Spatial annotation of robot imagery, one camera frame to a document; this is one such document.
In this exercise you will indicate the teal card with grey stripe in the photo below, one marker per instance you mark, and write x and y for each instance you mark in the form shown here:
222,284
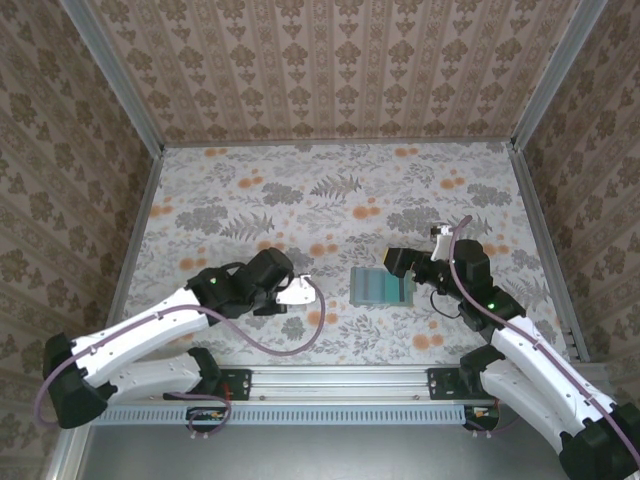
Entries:
391,292

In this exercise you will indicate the green card holder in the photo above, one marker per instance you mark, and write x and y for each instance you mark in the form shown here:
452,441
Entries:
367,290

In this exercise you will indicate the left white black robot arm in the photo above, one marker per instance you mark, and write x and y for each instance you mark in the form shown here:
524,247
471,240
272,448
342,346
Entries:
150,320

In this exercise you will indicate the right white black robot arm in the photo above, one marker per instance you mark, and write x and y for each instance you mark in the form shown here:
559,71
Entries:
550,370

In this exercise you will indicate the floral table cover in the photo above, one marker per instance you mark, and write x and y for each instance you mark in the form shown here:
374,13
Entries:
350,225

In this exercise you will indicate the aluminium front beam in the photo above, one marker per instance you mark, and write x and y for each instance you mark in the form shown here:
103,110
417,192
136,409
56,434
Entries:
340,382

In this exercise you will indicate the black connector board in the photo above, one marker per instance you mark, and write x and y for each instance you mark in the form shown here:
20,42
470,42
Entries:
482,417
205,415

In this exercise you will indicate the grey metal panel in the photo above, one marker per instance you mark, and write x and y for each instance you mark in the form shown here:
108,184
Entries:
350,452

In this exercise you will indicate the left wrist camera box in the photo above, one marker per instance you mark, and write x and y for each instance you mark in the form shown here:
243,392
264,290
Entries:
295,292

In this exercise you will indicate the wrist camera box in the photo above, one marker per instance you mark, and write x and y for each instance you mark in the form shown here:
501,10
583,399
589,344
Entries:
442,247
295,292

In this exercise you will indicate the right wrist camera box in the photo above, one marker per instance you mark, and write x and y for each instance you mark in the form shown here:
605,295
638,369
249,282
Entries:
442,247

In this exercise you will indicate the aluminium side rail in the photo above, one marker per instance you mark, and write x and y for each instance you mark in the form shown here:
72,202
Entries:
142,220
537,220

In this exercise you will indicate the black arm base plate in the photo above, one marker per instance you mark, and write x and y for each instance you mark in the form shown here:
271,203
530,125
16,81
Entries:
240,385
442,385

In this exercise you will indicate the aluminium back rail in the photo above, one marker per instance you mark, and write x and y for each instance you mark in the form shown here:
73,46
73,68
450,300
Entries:
340,141

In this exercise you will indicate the aluminium frame post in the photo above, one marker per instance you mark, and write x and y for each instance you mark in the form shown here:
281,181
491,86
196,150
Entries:
115,85
555,80

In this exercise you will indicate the aluminium lower rail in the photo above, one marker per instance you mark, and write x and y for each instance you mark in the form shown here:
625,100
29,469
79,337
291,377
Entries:
65,455

